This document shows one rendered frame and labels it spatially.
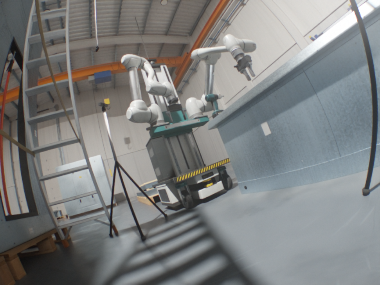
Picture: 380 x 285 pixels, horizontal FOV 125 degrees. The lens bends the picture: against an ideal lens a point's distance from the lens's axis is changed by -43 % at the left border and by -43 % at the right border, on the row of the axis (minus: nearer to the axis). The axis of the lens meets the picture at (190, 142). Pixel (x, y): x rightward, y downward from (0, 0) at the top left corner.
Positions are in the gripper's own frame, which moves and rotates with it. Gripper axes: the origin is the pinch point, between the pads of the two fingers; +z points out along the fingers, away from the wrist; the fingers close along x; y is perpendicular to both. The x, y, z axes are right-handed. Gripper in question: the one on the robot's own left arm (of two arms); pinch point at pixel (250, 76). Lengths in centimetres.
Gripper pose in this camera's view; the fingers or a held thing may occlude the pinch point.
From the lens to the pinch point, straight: 124.8
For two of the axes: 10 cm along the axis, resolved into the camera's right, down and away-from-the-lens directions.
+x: 2.7, -2.6, -9.3
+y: -9.0, 2.8, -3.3
